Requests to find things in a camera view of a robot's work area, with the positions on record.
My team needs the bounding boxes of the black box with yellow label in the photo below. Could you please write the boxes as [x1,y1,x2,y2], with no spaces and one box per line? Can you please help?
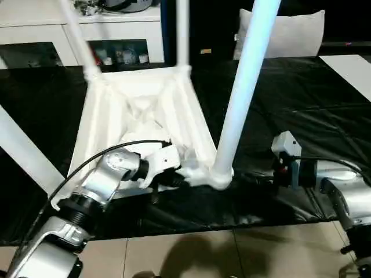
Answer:
[161,0,244,66]

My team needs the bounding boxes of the white flat board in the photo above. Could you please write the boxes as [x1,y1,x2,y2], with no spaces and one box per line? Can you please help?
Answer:
[318,54,371,102]

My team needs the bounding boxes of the white plastic table leg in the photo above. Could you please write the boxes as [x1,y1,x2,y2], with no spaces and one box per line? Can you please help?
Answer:
[175,0,192,75]
[213,0,282,189]
[0,107,66,195]
[59,0,102,83]

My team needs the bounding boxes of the dark tangled small object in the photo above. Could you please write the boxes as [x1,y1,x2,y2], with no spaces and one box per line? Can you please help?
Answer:
[72,0,88,15]

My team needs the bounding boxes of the grey rounded device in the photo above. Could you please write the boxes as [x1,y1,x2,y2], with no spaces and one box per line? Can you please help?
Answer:
[104,0,153,14]

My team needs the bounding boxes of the white plastic table top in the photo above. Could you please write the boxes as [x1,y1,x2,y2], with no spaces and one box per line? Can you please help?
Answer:
[50,65,235,211]

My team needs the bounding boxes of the black work mat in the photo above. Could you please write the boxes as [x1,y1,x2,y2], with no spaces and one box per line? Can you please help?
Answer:
[0,56,371,247]

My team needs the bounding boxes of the white cabinet with glass doors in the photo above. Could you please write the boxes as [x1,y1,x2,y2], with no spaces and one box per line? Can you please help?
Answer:
[0,0,166,69]

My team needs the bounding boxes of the grey cushion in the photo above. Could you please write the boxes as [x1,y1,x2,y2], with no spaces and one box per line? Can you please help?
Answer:
[234,8,326,60]

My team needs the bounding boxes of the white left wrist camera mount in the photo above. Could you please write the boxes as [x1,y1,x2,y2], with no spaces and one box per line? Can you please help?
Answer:
[136,144,182,189]

